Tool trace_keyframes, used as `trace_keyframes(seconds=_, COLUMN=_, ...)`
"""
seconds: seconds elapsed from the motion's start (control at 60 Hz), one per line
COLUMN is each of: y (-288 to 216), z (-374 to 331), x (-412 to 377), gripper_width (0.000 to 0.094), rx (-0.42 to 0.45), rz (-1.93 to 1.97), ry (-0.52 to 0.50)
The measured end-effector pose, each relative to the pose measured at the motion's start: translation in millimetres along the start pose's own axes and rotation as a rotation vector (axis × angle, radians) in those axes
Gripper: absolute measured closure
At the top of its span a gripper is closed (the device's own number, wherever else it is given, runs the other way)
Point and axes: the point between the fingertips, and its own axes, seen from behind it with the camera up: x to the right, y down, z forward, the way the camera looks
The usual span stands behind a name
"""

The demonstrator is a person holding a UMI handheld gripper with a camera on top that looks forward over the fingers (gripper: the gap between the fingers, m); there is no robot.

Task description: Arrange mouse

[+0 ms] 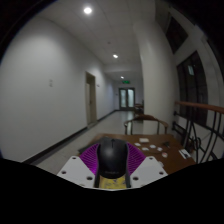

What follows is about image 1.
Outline wooden armchair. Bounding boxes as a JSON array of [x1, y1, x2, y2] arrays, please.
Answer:
[[123, 114, 170, 136]]

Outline dark framed window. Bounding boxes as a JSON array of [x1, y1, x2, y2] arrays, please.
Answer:
[[175, 49, 209, 128]]

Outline round ceiling lights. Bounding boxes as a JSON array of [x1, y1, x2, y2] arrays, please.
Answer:
[[83, 6, 126, 80]]

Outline beige side door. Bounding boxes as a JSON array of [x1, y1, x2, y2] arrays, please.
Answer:
[[85, 71, 98, 127]]

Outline wood-topped black metal railing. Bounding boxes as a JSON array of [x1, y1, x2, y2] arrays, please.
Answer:
[[173, 100, 224, 164]]

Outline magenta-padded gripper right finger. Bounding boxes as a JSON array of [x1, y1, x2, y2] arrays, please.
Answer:
[[124, 143, 169, 190]]

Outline glass double door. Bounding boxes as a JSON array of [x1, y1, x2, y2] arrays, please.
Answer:
[[118, 87, 136, 112]]

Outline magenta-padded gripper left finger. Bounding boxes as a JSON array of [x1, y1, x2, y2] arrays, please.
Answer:
[[56, 143, 101, 189]]

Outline black computer mouse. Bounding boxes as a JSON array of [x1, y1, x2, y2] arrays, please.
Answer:
[[96, 136, 130, 180]]

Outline white booklet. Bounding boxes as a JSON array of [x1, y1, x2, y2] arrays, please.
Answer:
[[178, 148, 192, 160]]

